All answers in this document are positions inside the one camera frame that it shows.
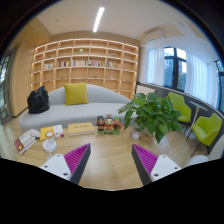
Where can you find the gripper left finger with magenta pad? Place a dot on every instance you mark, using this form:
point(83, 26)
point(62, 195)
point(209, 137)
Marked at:
point(69, 166)

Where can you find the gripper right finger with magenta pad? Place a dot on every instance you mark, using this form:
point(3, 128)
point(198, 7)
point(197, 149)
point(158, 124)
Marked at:
point(151, 167)

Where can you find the white charger stand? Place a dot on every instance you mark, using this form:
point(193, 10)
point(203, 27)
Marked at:
point(49, 145)

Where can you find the white plant pot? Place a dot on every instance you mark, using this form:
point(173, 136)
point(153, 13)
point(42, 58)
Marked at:
point(135, 133)

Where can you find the white pink book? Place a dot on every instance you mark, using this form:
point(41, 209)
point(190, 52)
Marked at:
point(58, 131)

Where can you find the large yellow book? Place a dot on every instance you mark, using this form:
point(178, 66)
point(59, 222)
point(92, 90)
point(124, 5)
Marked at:
point(80, 128)

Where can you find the small yellow book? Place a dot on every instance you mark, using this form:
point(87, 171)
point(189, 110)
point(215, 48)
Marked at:
point(44, 131)

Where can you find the green potted plant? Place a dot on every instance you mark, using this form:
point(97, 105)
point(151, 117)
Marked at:
point(156, 114)

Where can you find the open red white magazine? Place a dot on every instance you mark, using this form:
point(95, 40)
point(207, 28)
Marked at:
point(26, 140)

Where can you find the colourful figurine set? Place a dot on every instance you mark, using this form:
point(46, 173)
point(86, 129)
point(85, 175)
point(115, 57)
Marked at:
point(108, 125)

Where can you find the grey curved sofa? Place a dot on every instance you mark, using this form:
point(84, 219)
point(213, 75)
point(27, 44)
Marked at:
point(101, 102)

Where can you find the near lime green chair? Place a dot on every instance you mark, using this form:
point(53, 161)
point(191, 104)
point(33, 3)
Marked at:
point(206, 129)

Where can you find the lime green chair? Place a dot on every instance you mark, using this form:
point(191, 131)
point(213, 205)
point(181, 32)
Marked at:
point(179, 104)
point(206, 129)

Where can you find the black bag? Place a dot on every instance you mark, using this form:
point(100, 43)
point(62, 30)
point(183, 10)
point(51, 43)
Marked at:
point(38, 101)

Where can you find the far lime green chair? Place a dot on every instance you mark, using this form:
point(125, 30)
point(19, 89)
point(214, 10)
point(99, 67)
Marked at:
point(179, 104)

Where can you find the yellow cushion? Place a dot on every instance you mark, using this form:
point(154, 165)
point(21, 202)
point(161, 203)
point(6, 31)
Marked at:
point(76, 94)

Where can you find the right white curtain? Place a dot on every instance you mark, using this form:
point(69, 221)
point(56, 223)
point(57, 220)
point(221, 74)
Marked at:
point(201, 80)

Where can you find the white curtain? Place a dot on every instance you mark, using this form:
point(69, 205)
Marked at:
point(201, 80)
point(156, 66)

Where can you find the black framed window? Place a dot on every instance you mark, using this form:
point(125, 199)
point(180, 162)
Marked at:
point(175, 68)

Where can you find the left white curtain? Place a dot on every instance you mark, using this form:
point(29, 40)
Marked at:
point(156, 66)

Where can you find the glass door left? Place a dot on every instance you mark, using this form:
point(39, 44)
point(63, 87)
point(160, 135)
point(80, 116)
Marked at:
point(5, 73)

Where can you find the white air conditioner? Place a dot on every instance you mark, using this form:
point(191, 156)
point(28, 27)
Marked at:
point(154, 35)

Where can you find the ceiling light strip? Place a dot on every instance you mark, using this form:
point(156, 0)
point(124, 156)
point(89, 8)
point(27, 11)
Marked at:
point(98, 19)

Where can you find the wooden bookshelf wall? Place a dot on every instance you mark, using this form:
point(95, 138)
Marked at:
point(105, 63)

